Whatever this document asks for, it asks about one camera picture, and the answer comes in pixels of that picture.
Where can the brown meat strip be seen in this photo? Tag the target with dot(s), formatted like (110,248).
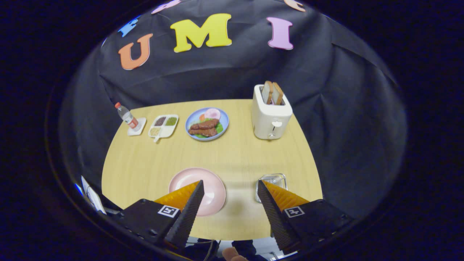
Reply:
(204,124)
(203,132)

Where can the pink ham slice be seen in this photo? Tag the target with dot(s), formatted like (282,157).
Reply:
(212,114)

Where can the blue food plate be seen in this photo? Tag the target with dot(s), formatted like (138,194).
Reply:
(224,125)

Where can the green lettuce leaf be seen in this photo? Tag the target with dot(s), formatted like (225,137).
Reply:
(218,128)

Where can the white sheet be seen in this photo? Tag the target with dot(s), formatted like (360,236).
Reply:
(93,197)

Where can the clear plastic water bottle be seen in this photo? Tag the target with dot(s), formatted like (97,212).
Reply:
(127,116)

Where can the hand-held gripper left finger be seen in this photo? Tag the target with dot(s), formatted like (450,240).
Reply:
(188,217)

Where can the white square coaster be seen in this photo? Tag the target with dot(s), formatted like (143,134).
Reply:
(142,121)

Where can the white toaster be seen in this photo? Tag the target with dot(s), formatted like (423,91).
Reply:
(268,119)

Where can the white divided grain dish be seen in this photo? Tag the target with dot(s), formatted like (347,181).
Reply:
(165,129)

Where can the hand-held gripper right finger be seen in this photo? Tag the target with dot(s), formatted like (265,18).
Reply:
(273,217)

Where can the toasted bread slice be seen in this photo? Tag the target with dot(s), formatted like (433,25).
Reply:
(277,93)
(267,92)

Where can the pink round plate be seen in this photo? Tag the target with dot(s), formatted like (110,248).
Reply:
(214,192)

